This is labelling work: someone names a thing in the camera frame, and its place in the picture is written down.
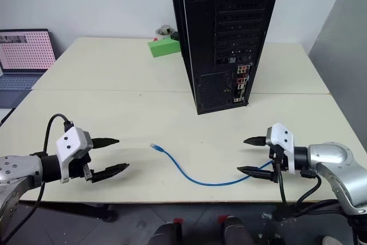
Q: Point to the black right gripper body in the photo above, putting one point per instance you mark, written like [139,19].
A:
[279,157]

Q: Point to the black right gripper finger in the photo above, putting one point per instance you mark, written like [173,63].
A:
[256,141]
[258,172]

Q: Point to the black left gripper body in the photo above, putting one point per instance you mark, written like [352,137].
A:
[77,169]

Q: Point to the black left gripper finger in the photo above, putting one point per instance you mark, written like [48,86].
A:
[104,141]
[111,171]

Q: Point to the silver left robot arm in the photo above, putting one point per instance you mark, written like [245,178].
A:
[15,170]

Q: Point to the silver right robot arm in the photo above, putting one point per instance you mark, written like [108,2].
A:
[329,153]

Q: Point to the dark rounded shape red cap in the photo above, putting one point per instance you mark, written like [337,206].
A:
[169,233]
[236,232]

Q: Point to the white shoe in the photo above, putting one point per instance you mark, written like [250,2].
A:
[331,240]

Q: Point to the green rectangular box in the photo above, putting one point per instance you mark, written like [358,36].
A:
[163,47]

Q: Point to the black computer tower case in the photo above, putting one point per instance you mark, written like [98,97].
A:
[206,41]

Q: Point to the open laptop with pink screen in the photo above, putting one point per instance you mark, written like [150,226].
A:
[25,52]

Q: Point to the round metal cup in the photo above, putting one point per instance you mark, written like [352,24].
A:
[164,31]

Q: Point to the small black block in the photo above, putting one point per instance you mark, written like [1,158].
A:
[175,36]

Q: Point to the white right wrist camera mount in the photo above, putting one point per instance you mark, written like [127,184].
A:
[282,137]

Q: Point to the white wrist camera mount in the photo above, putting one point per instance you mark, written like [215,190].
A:
[70,141]
[282,137]

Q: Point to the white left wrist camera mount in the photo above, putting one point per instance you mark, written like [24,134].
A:
[70,141]

